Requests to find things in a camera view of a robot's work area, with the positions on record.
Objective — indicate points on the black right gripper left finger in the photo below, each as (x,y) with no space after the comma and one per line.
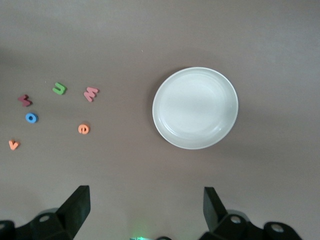
(75,212)

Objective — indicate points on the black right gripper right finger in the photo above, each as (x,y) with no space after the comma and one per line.
(215,217)

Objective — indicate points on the orange foam letter e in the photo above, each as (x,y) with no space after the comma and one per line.
(81,128)

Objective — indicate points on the pink foam letter w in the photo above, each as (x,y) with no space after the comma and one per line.
(90,95)

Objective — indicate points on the orange foam letter v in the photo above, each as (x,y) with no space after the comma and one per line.
(12,144)

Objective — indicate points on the blue foam letter o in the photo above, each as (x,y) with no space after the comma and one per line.
(27,117)

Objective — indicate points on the beige brown plate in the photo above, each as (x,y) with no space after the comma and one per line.
(195,107)

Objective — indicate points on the dark red foam letter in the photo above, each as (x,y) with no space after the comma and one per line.
(25,100)

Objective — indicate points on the green foam letter n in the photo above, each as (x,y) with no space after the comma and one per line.
(58,91)

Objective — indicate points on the brown table cover sheet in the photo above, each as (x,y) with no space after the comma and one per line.
(150,37)

